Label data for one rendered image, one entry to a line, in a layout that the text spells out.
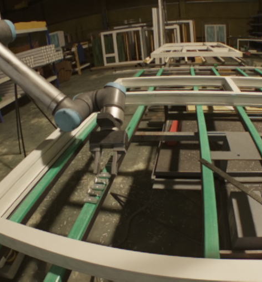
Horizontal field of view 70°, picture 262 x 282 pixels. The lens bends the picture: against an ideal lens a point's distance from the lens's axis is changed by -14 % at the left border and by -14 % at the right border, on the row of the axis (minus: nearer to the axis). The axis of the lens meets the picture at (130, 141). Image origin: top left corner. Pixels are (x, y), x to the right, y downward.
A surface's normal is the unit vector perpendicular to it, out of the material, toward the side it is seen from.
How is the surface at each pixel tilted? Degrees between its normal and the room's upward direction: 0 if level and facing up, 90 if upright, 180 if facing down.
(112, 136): 37
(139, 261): 0
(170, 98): 90
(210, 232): 0
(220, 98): 90
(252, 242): 90
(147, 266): 0
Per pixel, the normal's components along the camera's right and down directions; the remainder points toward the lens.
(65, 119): -0.20, 0.55
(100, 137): -0.20, -0.40
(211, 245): -0.12, -0.87
